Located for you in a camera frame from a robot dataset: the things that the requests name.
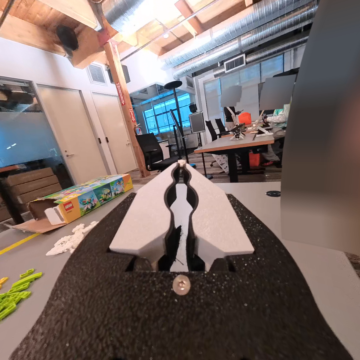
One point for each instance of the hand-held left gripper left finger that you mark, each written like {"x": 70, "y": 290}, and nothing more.
{"x": 143, "y": 222}

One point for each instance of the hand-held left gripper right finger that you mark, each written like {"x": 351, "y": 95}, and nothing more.
{"x": 219, "y": 222}

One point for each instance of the colourful cardboard lego box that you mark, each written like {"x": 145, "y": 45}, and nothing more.
{"x": 92, "y": 194}

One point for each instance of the pile of white lego pieces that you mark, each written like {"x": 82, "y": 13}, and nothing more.
{"x": 70, "y": 239}

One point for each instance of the yellow lego piece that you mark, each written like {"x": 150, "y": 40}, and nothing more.
{"x": 2, "y": 282}

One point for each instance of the white printed bag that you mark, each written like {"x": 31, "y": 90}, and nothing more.
{"x": 222, "y": 162}

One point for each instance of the orange box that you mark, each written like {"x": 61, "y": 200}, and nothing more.
{"x": 257, "y": 160}

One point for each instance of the black office chair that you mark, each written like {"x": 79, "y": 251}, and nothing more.
{"x": 150, "y": 149}

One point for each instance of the wooden edged desk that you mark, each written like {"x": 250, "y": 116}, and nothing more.
{"x": 239, "y": 143}

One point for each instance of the black and white device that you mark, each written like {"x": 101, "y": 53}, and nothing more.
{"x": 237, "y": 133}

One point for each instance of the black desk chair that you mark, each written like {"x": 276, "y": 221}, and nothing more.
{"x": 220, "y": 126}
{"x": 211, "y": 130}

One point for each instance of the fire extinguisher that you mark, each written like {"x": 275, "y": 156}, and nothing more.
{"x": 138, "y": 129}

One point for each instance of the white door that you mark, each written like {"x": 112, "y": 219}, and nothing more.
{"x": 70, "y": 126}
{"x": 112, "y": 132}

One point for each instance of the grey board on stand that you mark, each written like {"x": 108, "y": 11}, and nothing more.
{"x": 197, "y": 122}

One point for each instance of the orange object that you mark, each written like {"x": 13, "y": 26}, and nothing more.
{"x": 244, "y": 118}

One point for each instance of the paned window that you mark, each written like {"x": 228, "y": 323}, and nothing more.
{"x": 163, "y": 116}

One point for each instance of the brown cardboard boxes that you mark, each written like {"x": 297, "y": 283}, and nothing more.
{"x": 31, "y": 182}

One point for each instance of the pile of lime green bricks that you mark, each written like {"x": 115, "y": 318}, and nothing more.
{"x": 14, "y": 295}

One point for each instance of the black box speaker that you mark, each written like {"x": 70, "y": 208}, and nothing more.
{"x": 125, "y": 73}

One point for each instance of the wooden support post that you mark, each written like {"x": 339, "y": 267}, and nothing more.
{"x": 128, "y": 118}

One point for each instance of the red sign on post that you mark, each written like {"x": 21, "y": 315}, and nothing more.
{"x": 132, "y": 115}
{"x": 120, "y": 94}

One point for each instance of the frosted glass wall panel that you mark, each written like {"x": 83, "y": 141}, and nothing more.
{"x": 25, "y": 135}

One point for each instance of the white wall vent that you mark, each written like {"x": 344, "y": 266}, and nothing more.
{"x": 96, "y": 73}

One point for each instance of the silver ventilation duct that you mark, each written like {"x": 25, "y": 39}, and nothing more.
{"x": 132, "y": 14}
{"x": 202, "y": 66}
{"x": 253, "y": 31}

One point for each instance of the white duct vent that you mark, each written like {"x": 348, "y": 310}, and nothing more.
{"x": 234, "y": 63}

